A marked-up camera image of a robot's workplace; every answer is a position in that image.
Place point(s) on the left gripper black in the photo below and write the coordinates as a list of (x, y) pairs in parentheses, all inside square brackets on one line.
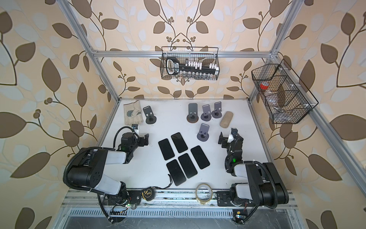
[(140, 142)]

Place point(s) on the beige oval sponge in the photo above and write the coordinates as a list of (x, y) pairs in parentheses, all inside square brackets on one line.
[(226, 119)]

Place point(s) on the grey phone stand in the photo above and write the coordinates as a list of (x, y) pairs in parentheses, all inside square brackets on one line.
[(206, 115)]

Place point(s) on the phone with purple case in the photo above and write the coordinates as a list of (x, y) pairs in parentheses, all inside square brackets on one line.
[(176, 172)]

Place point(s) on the aluminium front rail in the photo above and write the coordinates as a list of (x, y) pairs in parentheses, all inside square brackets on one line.
[(167, 198)]

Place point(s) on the black phone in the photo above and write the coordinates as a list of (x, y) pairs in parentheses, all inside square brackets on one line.
[(200, 157), (166, 149), (179, 142)]

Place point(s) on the black yellow tape measure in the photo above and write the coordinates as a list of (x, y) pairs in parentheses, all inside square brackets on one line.
[(148, 194)]

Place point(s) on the right wire basket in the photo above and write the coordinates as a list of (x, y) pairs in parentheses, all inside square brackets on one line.
[(288, 99)]

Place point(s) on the back wire basket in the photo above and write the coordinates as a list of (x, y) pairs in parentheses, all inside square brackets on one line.
[(204, 54)]

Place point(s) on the dark grey back stand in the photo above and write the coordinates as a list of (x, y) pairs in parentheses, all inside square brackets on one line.
[(149, 115)]

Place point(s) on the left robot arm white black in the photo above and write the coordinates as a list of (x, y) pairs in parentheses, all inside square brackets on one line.
[(85, 170)]

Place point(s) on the black tool in basket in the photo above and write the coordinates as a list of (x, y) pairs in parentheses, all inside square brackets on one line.
[(190, 68)]

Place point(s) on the lilac back right stand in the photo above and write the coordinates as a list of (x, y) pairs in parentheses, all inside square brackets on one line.
[(203, 134)]

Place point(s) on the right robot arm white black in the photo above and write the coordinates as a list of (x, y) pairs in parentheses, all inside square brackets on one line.
[(263, 185)]

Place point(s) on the beige work glove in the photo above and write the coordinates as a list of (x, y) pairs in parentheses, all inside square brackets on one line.
[(133, 113)]

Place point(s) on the wire basket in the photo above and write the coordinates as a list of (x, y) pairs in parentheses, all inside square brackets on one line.
[(204, 54), (288, 99)]

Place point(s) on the clear tape roll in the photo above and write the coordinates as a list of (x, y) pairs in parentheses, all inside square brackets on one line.
[(203, 193)]

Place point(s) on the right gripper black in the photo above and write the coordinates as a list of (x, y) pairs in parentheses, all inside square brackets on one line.
[(225, 141)]

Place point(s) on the phone with green case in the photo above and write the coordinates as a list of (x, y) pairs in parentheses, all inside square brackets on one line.
[(187, 165)]

